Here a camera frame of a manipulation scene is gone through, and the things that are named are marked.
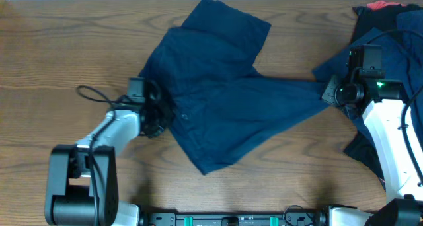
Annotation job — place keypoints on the dark blue shorts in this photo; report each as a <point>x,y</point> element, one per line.
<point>223,106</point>

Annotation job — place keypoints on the red garment in pile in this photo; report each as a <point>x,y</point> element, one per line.
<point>378,5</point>

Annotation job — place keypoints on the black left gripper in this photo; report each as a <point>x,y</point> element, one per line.
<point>169,115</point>

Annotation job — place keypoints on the blue garment at right edge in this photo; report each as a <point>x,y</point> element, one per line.
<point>412,43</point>

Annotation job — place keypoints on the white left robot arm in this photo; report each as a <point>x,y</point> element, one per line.
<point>82,186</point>

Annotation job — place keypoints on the black garment in pile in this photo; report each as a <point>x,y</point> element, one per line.
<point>383,19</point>

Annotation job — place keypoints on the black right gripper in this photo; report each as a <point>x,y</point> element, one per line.
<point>328,94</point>

